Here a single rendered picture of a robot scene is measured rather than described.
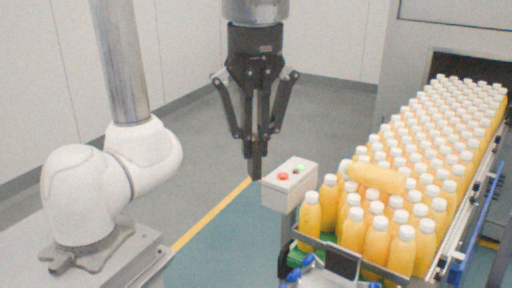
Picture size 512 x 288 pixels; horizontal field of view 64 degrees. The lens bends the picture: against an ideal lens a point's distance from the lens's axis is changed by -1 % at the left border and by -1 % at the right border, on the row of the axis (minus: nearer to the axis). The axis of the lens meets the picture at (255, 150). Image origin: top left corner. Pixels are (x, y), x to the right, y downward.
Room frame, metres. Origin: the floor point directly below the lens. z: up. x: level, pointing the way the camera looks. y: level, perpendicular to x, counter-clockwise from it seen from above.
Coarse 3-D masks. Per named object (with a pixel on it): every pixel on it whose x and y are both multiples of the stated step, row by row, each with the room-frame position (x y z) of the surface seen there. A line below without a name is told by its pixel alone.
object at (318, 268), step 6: (318, 264) 0.91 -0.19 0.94; (312, 270) 0.90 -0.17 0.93; (318, 270) 0.90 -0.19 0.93; (306, 276) 0.88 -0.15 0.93; (312, 276) 0.88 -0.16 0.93; (318, 276) 0.88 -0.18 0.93; (306, 282) 0.86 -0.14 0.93; (312, 282) 0.86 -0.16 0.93; (318, 282) 0.86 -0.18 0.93; (324, 282) 0.86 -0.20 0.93; (330, 282) 0.86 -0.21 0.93; (360, 282) 0.84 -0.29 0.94; (366, 282) 0.83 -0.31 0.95
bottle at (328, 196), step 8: (328, 184) 1.13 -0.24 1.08; (336, 184) 1.15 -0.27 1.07; (320, 192) 1.13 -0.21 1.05; (328, 192) 1.11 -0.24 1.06; (336, 192) 1.12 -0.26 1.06; (320, 200) 1.12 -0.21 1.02; (328, 200) 1.11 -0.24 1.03; (336, 200) 1.11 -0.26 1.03; (328, 208) 1.11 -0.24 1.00; (336, 208) 1.12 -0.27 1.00; (328, 216) 1.11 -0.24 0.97; (328, 224) 1.11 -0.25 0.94; (328, 232) 1.11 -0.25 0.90
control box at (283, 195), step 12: (276, 168) 1.20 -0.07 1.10; (288, 168) 1.20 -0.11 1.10; (312, 168) 1.20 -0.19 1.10; (264, 180) 1.13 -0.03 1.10; (276, 180) 1.12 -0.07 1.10; (288, 180) 1.12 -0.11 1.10; (300, 180) 1.14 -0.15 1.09; (312, 180) 1.21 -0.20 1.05; (264, 192) 1.12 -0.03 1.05; (276, 192) 1.10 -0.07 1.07; (288, 192) 1.08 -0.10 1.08; (300, 192) 1.14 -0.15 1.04; (264, 204) 1.12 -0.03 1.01; (276, 204) 1.10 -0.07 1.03; (288, 204) 1.08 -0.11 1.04
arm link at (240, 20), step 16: (224, 0) 0.54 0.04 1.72; (240, 0) 0.52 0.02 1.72; (256, 0) 0.52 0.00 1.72; (272, 0) 0.52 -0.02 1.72; (288, 0) 0.55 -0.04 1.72; (224, 16) 0.54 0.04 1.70; (240, 16) 0.52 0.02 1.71; (256, 16) 0.52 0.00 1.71; (272, 16) 0.52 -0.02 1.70; (288, 16) 0.55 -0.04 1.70
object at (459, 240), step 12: (504, 120) 2.08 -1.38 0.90; (504, 132) 1.93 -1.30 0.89; (492, 156) 1.66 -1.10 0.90; (492, 168) 1.77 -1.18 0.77; (480, 180) 1.45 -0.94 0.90; (480, 192) 1.42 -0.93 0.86; (468, 204) 1.28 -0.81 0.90; (480, 204) 1.89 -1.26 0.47; (468, 216) 1.21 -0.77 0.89; (456, 228) 1.13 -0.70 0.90; (468, 228) 1.90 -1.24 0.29; (456, 240) 1.07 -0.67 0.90; (468, 240) 1.89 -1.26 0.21; (288, 252) 1.04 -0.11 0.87; (444, 252) 1.01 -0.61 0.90; (432, 276) 0.90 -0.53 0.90; (444, 276) 0.97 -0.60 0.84
